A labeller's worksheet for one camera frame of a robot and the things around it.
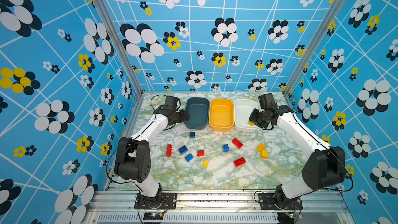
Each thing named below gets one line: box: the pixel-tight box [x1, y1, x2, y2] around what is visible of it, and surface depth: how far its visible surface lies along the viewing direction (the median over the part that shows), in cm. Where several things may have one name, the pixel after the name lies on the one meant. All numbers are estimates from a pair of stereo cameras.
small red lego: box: [196, 149, 205, 157], surface depth 91 cm
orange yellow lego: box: [256, 142, 266, 152], surface depth 93 cm
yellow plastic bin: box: [208, 98, 235, 132], surface depth 108 cm
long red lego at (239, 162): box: [233, 157, 247, 168], surface depth 86 cm
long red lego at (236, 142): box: [231, 137, 244, 150], surface depth 95 cm
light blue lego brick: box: [184, 153, 194, 163], surface depth 90 cm
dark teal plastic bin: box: [183, 96, 210, 130], surface depth 111 cm
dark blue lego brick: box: [178, 145, 189, 156], surface depth 91 cm
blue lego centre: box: [222, 144, 230, 153], surface depth 91 cm
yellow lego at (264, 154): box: [261, 149, 269, 160], surface depth 88 cm
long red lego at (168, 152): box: [165, 144, 173, 158], surface depth 92 cm
